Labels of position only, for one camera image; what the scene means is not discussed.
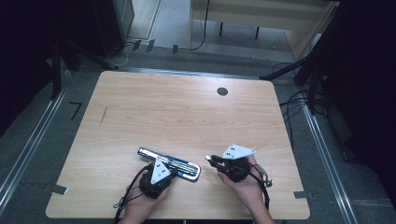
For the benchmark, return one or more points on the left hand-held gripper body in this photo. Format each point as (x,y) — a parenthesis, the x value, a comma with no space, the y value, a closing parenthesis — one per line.
(154,186)

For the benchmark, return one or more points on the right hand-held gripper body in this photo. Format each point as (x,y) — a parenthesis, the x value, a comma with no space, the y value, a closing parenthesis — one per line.
(236,171)

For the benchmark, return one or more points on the blue stapler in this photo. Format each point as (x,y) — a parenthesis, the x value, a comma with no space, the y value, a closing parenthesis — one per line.
(186,169)

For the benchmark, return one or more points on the person's right hand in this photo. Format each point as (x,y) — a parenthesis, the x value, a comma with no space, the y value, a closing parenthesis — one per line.
(249,189)

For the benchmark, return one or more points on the person's left hand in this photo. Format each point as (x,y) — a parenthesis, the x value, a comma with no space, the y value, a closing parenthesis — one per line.
(141,207)

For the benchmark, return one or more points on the dark round table grommet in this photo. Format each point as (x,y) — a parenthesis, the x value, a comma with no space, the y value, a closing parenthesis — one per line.
(222,91)

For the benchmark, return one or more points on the grey tape piece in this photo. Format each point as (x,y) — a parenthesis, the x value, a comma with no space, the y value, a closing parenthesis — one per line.
(56,188)
(300,195)

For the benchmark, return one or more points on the black metal stand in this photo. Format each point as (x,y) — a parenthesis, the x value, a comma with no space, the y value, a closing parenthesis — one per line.
(311,90)
(56,71)

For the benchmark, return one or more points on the black cabinet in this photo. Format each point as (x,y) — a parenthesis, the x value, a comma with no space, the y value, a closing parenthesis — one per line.
(112,25)

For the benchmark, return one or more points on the metal floor rail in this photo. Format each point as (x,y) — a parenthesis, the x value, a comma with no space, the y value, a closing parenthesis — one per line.
(31,143)
(327,161)

